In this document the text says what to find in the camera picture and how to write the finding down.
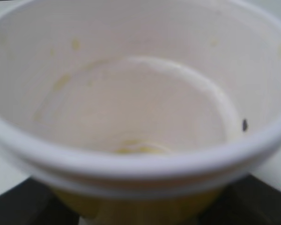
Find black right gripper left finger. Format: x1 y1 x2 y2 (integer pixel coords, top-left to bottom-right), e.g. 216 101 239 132
0 179 79 225

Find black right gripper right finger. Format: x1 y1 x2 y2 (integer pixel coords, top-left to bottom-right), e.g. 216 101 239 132
199 175 281 225

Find yellow paper cup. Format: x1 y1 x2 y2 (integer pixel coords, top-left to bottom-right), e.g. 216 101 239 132
0 0 281 225

